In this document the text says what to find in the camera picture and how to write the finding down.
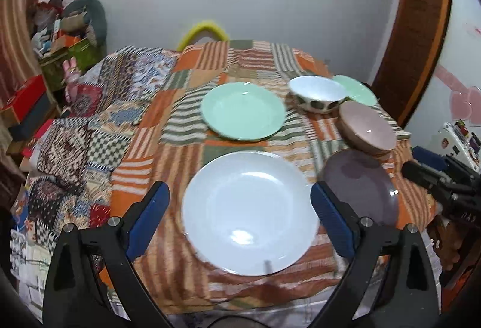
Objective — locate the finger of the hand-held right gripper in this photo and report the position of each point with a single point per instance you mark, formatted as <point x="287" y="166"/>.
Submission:
<point x="428" y="158"/>
<point x="417" y="172"/>

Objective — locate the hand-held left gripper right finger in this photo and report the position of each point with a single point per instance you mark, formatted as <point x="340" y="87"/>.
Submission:
<point x="331" y="219"/>

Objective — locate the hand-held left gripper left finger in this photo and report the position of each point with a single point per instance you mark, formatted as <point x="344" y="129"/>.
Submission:
<point x="150" y="215"/>

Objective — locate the pink bowl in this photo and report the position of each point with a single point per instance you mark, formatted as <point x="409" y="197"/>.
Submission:
<point x="370" y="128"/>

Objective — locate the large white plate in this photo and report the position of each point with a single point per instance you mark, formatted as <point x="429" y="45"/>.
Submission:
<point x="250" y="211"/>

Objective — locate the white bowl with dark spots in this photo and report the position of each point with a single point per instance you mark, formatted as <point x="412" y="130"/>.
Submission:
<point x="315" y="91"/>

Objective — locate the mint green plate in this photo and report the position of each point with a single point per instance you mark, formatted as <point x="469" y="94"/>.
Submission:
<point x="242" y="111"/>

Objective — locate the white box with stickers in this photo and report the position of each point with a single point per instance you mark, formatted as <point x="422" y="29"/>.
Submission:
<point x="447" y="142"/>

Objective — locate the purple plate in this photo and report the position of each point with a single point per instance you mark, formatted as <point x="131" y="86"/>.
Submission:
<point x="359" y="181"/>

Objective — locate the orange striped patchwork blanket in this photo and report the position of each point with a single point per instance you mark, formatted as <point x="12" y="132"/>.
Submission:
<point x="173" y="162"/>

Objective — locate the pink heart decoration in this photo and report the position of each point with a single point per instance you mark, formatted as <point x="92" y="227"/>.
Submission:
<point x="464" y="102"/>

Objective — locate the mint green bowl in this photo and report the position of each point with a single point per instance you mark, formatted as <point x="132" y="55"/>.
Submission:
<point x="359" y="91"/>

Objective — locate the multicoloured patterned quilt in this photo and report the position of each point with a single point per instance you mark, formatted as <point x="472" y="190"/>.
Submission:
<point x="112" y="102"/>

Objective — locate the dark blue box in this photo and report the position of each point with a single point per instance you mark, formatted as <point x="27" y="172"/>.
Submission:
<point x="32" y="119"/>

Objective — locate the pink rabbit toy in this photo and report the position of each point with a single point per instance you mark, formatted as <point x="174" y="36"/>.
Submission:
<point x="71" y="79"/>

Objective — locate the red box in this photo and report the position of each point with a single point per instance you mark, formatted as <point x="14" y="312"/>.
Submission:
<point x="26" y="96"/>

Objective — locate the green box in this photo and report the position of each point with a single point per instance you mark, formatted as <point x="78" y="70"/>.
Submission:
<point x="75" y="55"/>

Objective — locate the yellow curved chair back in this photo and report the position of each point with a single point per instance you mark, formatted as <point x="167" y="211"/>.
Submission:
<point x="203" y="28"/>

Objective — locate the teal cushion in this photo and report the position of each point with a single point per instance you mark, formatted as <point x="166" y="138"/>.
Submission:
<point x="94" y="15"/>

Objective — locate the striped brown curtain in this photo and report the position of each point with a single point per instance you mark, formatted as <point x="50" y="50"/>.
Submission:
<point x="18" y="31"/>

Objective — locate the wooden door frame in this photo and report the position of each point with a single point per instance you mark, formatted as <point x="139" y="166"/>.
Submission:
<point x="417" y="42"/>

